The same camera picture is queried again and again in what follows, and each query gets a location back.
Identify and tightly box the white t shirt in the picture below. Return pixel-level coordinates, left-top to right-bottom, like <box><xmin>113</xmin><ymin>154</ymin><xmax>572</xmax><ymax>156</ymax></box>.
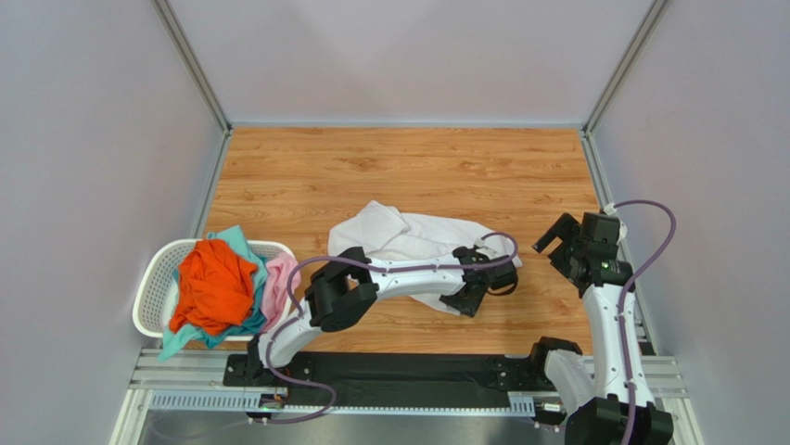
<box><xmin>327</xmin><ymin>199</ymin><xmax>524</xmax><ymax>316</ymax></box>

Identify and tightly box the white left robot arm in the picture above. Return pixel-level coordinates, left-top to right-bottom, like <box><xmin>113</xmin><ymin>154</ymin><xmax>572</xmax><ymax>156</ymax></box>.
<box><xmin>257</xmin><ymin>247</ymin><xmax>518</xmax><ymax>369</ymax></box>

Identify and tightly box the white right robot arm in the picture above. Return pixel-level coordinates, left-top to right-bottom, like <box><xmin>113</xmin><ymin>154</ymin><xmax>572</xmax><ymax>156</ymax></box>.
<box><xmin>531</xmin><ymin>212</ymin><xmax>674</xmax><ymax>444</ymax></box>

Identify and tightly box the pink t shirt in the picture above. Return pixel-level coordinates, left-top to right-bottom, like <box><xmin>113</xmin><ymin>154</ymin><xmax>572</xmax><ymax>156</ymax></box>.
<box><xmin>260</xmin><ymin>252</ymin><xmax>298</xmax><ymax>333</ymax></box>

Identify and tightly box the teal t shirt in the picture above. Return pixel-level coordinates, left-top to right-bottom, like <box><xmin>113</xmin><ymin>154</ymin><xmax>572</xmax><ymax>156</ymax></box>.
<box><xmin>159</xmin><ymin>226</ymin><xmax>268</xmax><ymax>362</ymax></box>

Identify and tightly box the orange t shirt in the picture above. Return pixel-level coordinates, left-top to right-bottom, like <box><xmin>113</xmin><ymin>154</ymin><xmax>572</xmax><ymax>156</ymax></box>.
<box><xmin>168</xmin><ymin>239</ymin><xmax>259</xmax><ymax>337</ymax></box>

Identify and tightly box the white plastic laundry basket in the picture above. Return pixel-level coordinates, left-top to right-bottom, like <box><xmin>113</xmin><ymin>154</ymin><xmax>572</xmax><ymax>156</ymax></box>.
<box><xmin>132</xmin><ymin>238</ymin><xmax>298</xmax><ymax>342</ymax></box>

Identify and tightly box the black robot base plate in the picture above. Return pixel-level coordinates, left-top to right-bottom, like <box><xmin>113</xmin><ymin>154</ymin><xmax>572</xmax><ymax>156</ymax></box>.
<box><xmin>223</xmin><ymin>352</ymin><xmax>554</xmax><ymax>409</ymax></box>

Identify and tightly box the aluminium frame rail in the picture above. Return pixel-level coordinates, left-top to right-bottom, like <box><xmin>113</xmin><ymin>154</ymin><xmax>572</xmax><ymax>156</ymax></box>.
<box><xmin>110</xmin><ymin>348</ymin><xmax>705</xmax><ymax>445</ymax></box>

